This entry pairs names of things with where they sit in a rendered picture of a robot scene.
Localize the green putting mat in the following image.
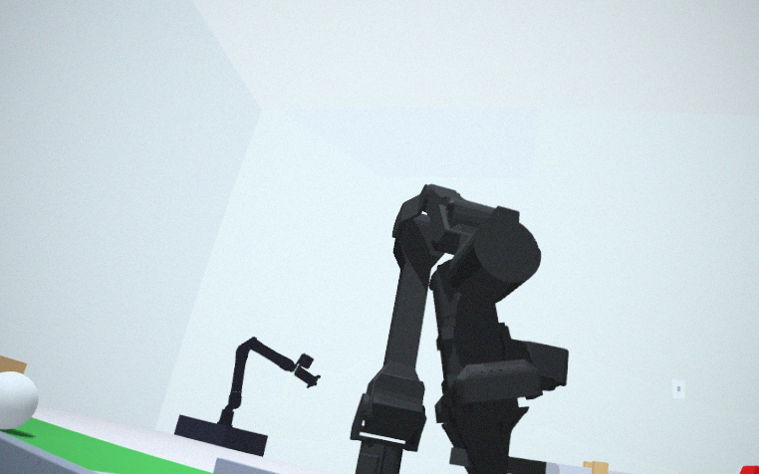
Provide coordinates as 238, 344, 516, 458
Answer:
0, 417, 213, 474

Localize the white ball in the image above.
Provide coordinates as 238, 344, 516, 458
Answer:
0, 371, 39, 430

